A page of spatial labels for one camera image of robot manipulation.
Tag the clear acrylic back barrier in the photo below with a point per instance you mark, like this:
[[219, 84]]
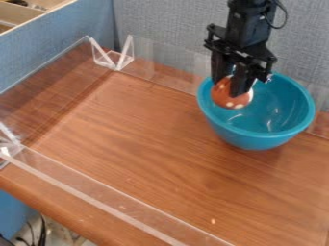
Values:
[[155, 89]]

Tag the clear acrylic left barrier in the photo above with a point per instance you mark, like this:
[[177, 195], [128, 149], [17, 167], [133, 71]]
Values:
[[34, 104]]

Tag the clear acrylic barrier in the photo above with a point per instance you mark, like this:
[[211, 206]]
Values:
[[34, 104], [155, 89], [125, 208]]

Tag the red white-stemmed toy mushroom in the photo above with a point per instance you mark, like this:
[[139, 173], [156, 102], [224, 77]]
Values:
[[223, 99]]

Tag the clear acrylic front barrier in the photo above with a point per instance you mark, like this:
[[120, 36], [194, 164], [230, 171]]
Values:
[[125, 208]]

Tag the blue plastic bowl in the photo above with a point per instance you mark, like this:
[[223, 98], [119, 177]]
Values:
[[279, 113]]

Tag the wooden shelf unit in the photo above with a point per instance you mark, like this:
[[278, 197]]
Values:
[[17, 12]]

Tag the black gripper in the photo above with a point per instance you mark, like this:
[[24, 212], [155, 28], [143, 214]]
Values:
[[238, 44]]

